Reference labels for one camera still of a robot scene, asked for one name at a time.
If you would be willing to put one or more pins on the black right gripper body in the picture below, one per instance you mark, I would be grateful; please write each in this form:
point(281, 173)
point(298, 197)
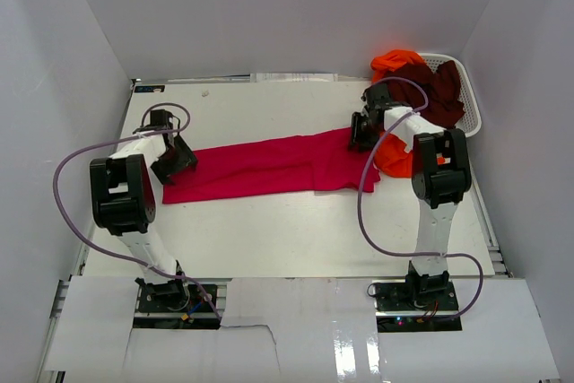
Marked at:
point(374, 134)

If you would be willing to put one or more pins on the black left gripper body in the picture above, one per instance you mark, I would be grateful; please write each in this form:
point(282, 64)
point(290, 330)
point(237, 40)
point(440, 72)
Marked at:
point(168, 157)

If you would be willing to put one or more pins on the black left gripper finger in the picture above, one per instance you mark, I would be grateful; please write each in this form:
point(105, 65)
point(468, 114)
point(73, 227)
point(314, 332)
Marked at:
point(186, 157)
point(163, 173)

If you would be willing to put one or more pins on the magenta t shirt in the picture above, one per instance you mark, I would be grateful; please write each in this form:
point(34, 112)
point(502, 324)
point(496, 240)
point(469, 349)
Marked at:
point(319, 163)

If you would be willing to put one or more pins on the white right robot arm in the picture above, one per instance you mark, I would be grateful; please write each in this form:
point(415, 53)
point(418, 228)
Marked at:
point(440, 178)

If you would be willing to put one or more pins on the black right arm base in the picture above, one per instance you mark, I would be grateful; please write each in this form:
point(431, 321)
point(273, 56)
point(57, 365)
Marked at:
point(398, 313)

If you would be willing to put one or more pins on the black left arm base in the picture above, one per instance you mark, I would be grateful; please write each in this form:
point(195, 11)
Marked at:
point(177, 305)

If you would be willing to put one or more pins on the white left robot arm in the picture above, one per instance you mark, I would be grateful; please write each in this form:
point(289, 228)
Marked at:
point(123, 201)

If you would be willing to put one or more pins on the orange t shirt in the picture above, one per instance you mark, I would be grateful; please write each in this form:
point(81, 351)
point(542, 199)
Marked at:
point(391, 158)

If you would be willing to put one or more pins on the dark maroon t shirt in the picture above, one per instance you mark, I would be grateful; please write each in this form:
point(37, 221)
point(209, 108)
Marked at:
point(442, 88)

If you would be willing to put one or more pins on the white plastic basket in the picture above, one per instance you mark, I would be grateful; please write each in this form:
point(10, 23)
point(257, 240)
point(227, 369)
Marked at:
point(471, 121)

